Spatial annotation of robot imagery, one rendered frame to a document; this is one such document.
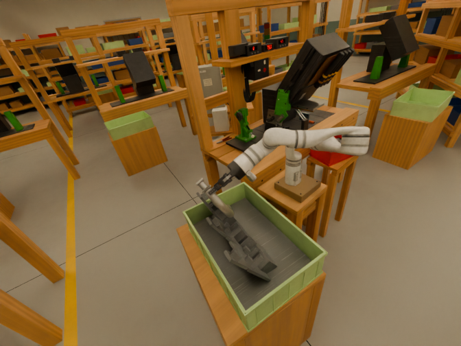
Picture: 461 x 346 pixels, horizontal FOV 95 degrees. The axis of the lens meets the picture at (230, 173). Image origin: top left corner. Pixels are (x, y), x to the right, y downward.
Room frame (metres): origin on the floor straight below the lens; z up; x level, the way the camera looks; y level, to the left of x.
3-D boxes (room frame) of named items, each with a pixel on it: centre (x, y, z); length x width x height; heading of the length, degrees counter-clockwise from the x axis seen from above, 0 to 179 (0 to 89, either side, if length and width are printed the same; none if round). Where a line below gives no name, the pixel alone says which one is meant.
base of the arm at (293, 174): (1.05, -0.39, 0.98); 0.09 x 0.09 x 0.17; 37
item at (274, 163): (1.64, -0.73, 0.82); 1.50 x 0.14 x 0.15; 124
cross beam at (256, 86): (2.18, -0.37, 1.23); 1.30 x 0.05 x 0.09; 124
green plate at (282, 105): (1.78, -0.55, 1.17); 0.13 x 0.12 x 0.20; 124
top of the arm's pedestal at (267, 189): (1.05, -0.38, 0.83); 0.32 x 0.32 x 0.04; 35
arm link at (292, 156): (1.06, -0.39, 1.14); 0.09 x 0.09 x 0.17; 12
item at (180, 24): (2.12, -0.40, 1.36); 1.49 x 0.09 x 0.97; 124
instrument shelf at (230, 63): (2.09, -0.43, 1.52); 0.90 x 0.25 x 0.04; 124
